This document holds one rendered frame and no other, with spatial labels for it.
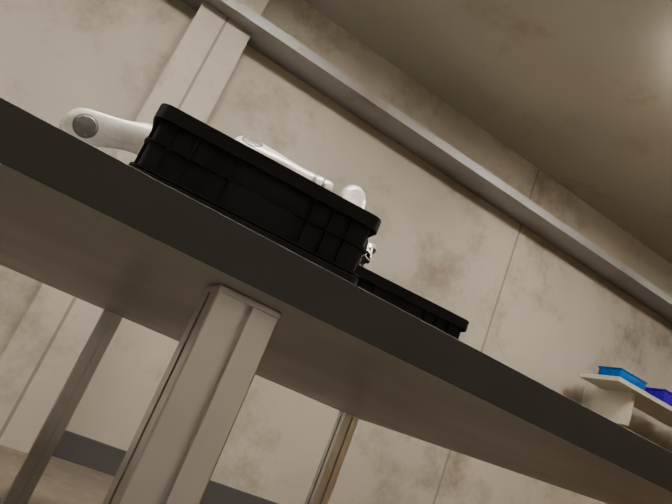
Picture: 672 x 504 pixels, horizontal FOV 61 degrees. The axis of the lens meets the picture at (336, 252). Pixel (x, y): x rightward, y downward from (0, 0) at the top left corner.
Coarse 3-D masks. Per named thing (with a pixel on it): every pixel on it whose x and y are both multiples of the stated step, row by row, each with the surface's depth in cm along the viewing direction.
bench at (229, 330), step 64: (0, 128) 37; (0, 192) 47; (64, 192) 38; (128, 192) 40; (0, 256) 133; (64, 256) 76; (128, 256) 53; (192, 256) 42; (256, 256) 44; (192, 320) 50; (256, 320) 48; (320, 320) 46; (384, 320) 48; (64, 384) 173; (192, 384) 45; (320, 384) 118; (384, 384) 71; (448, 384) 51; (512, 384) 53; (128, 448) 48; (192, 448) 45; (448, 448) 164; (512, 448) 85; (576, 448) 58; (640, 448) 60
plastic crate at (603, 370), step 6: (600, 366) 394; (606, 366) 390; (600, 372) 392; (606, 372) 388; (612, 372) 384; (618, 372) 380; (624, 372) 380; (624, 378) 380; (630, 378) 382; (636, 378) 385; (636, 384) 384; (642, 384) 386
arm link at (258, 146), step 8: (240, 136) 155; (248, 144) 152; (256, 144) 154; (264, 144) 156; (264, 152) 153; (272, 152) 155; (280, 160) 154; (288, 160) 156; (296, 168) 155; (304, 176) 155; (312, 176) 156; (320, 176) 158; (320, 184) 155
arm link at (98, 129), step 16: (80, 112) 130; (96, 112) 132; (64, 128) 129; (80, 128) 130; (96, 128) 132; (112, 128) 134; (128, 128) 136; (144, 128) 138; (96, 144) 133; (112, 144) 135; (128, 144) 136
